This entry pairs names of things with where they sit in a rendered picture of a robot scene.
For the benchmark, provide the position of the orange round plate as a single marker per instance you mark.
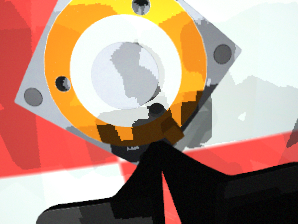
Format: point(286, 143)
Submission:
point(167, 31)

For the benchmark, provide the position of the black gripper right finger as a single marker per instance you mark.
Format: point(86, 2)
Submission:
point(204, 195)

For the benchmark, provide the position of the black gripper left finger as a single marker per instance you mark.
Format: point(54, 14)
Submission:
point(139, 201)

